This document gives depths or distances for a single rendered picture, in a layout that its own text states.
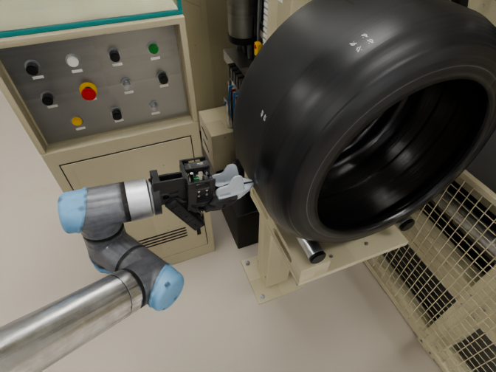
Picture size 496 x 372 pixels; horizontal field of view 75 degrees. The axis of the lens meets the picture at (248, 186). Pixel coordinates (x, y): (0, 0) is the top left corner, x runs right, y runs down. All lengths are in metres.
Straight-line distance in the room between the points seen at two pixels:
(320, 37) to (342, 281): 1.48
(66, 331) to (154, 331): 1.27
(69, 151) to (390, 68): 1.05
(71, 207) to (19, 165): 2.31
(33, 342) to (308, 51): 0.57
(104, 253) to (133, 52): 0.70
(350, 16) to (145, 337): 1.57
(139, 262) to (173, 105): 0.77
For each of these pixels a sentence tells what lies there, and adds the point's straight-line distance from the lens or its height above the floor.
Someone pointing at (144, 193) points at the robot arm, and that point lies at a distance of 0.61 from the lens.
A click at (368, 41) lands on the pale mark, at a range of 0.56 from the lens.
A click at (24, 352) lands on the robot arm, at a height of 1.20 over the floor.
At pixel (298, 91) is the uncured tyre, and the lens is 0.55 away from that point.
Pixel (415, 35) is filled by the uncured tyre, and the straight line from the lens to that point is 0.58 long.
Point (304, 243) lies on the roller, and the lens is 0.86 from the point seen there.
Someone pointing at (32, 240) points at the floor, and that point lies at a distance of 2.34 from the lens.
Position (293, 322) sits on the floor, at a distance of 1.75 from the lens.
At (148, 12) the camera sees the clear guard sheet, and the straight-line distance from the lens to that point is 1.11.
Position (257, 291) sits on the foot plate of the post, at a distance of 1.79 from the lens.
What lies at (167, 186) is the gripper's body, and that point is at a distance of 0.61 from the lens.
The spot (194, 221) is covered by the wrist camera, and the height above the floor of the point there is 1.08.
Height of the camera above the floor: 1.62
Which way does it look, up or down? 46 degrees down
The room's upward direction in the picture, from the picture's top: straight up
